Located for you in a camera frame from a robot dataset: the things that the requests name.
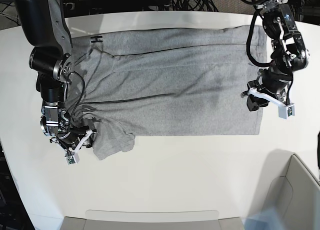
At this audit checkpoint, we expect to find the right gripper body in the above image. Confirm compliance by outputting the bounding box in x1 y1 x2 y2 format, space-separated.
50 126 95 151

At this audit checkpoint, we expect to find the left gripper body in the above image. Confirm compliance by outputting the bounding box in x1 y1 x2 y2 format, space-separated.
241 69 293 105

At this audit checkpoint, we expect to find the grey T-shirt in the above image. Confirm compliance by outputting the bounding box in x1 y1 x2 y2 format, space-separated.
65 26 263 160

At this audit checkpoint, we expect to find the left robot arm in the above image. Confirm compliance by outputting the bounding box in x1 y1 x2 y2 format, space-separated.
240 0 310 117

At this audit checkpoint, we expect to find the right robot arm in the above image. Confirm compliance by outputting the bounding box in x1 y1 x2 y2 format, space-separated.
14 0 96 157

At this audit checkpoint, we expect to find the grey chair front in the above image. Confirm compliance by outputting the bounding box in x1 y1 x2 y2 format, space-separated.
60 210 245 229

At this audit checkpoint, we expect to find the blue cloth corner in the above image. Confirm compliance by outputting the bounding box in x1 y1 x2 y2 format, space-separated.
243 208 284 230

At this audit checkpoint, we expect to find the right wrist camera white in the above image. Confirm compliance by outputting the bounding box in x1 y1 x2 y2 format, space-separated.
65 153 80 165

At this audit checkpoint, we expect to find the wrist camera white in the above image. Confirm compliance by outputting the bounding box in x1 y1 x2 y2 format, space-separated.
278 104 295 119
65 153 80 165

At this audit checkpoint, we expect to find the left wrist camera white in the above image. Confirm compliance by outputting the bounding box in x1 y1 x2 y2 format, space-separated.
278 104 295 119

